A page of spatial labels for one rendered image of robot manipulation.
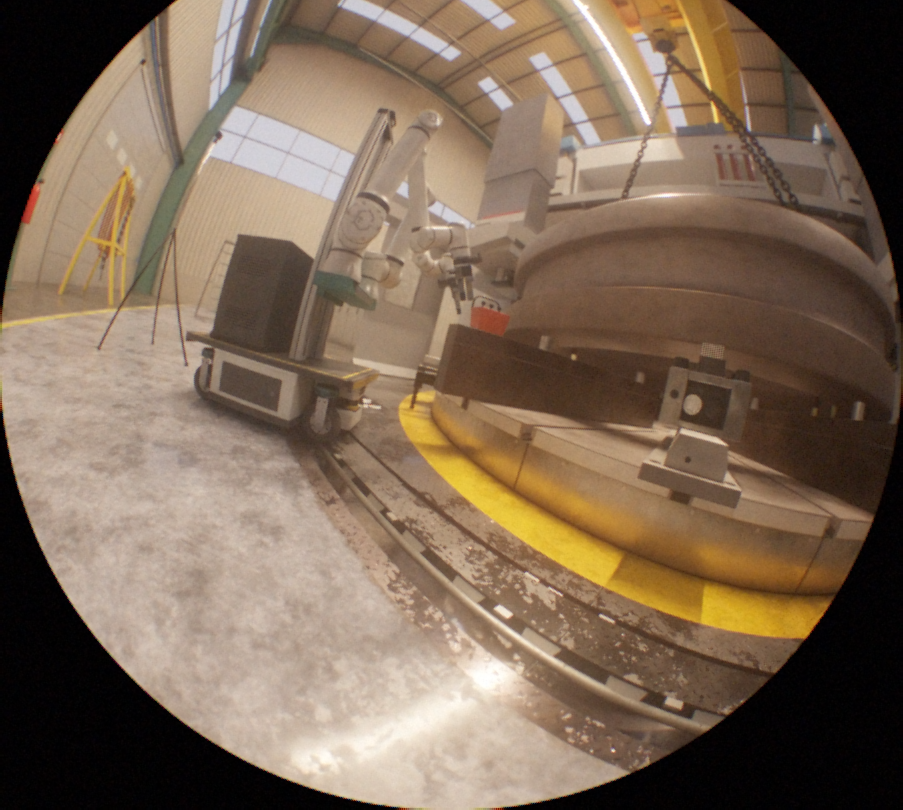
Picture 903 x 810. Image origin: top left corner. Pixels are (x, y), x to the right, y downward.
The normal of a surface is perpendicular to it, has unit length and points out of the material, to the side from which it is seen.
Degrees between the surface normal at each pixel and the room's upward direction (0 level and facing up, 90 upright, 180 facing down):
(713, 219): 90
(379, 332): 90
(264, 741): 0
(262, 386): 90
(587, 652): 0
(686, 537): 90
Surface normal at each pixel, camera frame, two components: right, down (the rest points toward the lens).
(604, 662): 0.24, -0.97
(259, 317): 0.07, 0.03
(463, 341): 0.37, 0.10
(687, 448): -0.69, -0.17
